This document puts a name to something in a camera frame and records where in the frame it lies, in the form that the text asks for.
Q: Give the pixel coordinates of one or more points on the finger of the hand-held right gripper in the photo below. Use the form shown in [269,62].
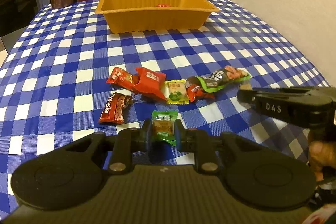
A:
[245,98]

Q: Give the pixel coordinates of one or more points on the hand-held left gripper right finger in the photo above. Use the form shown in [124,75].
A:
[179,140]

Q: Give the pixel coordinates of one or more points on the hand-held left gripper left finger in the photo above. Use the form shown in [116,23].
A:
[148,140]

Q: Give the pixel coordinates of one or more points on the green pastry packet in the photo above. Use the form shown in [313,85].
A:
[164,127]

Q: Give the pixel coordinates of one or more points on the green black long snack packet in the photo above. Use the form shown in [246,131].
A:
[223,77]

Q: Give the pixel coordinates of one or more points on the dark red striped snack packet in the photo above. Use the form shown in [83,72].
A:
[115,108]

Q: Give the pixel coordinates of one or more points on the yellow green snack packet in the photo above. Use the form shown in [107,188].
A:
[177,91]

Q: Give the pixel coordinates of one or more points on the small red candy packet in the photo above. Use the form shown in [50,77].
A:
[196,92]

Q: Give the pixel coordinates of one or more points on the red puffy snack packet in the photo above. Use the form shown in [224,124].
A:
[151,82]

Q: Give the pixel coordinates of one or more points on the yellow plastic tray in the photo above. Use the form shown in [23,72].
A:
[157,22]

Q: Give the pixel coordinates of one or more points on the small red candy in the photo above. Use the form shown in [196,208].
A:
[164,5]

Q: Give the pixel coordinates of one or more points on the person's right hand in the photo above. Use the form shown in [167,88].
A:
[321,155]

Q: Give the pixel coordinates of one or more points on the blue checked tablecloth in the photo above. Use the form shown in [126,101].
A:
[78,56]

